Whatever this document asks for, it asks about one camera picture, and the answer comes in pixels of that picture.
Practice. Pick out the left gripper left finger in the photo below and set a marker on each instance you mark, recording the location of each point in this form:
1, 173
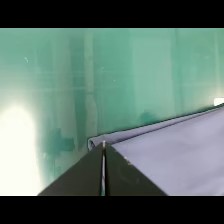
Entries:
81, 176

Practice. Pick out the purple shirt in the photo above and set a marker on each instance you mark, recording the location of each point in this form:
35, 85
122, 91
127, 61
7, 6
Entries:
180, 153

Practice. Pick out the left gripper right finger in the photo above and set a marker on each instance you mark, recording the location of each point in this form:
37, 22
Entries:
128, 176

